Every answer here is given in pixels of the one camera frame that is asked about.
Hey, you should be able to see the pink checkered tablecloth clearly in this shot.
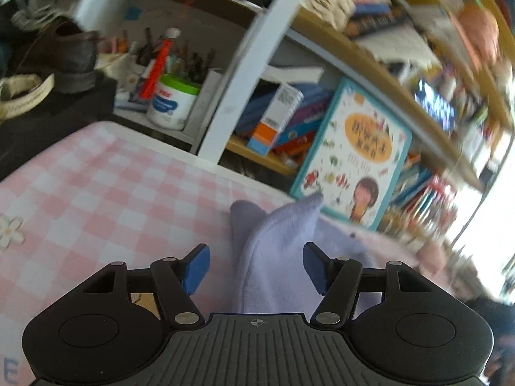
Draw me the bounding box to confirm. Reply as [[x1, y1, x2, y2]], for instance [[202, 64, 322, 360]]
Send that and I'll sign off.
[[0, 121, 447, 386]]

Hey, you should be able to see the bunch of pens and brushes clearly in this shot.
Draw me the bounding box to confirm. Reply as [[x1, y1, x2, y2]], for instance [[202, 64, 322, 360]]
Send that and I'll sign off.
[[135, 28, 216, 86]]

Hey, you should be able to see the white can with green lid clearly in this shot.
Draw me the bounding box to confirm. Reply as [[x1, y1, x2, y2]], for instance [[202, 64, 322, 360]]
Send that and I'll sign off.
[[146, 74, 201, 131]]

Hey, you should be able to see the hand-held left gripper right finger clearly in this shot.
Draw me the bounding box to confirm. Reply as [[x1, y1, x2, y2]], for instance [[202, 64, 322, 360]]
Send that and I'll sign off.
[[303, 242, 437, 326]]

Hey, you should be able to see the row of colourful thin books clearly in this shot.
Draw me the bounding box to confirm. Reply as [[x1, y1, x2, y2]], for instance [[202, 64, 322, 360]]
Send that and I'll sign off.
[[382, 152, 460, 243]]

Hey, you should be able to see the phone with lit screen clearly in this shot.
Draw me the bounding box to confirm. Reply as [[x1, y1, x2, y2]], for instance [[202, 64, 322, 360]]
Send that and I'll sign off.
[[414, 78, 458, 130]]

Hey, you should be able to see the brown leather shoe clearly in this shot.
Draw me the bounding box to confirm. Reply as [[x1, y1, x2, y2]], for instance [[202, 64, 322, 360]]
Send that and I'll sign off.
[[11, 17, 102, 94]]

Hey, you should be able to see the purple and pink sweater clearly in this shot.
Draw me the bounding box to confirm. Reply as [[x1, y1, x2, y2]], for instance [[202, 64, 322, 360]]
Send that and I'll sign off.
[[229, 192, 455, 315]]

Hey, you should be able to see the white woven strap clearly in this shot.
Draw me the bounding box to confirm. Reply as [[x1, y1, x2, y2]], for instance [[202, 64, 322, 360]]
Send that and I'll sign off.
[[0, 73, 55, 124]]

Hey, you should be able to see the red tassel ornament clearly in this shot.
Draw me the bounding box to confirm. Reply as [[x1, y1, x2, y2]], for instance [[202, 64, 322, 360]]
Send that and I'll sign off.
[[139, 27, 180, 102]]

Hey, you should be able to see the white and orange toothbrush box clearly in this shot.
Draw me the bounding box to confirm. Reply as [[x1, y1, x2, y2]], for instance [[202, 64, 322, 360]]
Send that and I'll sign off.
[[246, 84, 304, 157]]

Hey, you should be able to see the row of blue books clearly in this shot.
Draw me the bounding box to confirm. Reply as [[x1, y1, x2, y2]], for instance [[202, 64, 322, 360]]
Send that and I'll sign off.
[[234, 65, 335, 162]]

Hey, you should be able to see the white and wooden bookshelf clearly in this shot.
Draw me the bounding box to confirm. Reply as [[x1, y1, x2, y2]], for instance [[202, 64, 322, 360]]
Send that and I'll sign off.
[[76, 0, 515, 194]]

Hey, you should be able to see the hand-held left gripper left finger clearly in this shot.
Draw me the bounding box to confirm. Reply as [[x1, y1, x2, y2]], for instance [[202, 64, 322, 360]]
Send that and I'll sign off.
[[82, 244, 211, 326]]

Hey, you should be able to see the children's picture book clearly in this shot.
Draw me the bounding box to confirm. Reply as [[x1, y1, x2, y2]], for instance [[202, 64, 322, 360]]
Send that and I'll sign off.
[[290, 77, 413, 231]]

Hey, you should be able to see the black box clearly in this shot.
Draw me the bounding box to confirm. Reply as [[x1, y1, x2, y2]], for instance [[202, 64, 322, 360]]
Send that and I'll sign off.
[[0, 73, 118, 182]]

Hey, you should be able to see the pink plush toy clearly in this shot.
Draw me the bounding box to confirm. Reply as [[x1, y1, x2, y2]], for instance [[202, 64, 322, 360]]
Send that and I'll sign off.
[[416, 243, 448, 275]]

